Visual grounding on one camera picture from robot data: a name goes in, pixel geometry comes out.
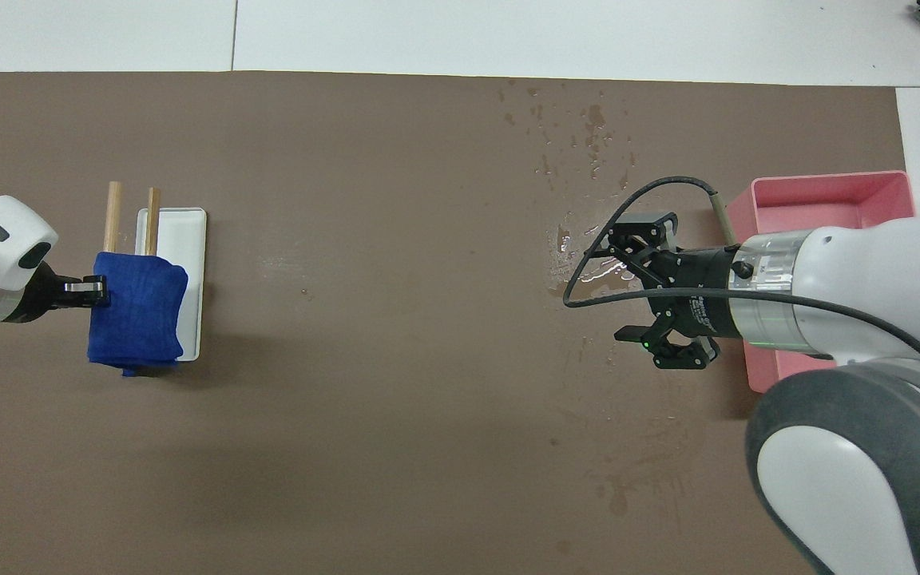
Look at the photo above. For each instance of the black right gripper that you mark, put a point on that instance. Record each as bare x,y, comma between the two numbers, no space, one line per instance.
691,291

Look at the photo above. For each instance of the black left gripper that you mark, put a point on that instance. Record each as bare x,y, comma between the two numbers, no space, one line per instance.
45,294

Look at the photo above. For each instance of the blue towel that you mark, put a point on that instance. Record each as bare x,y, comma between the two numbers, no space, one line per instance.
136,315

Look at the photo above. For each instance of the water puddle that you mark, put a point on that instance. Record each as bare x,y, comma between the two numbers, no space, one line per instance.
562,238

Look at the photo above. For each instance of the wooden rack rod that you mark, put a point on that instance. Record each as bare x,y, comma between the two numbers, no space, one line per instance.
113,216
153,220

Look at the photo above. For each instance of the white rack with wooden bars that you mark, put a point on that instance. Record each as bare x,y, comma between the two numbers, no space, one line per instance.
184,239

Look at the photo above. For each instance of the pink plastic bin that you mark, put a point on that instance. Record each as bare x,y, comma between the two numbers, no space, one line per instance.
827,196

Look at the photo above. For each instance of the brown table mat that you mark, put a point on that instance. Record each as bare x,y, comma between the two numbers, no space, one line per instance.
396,399

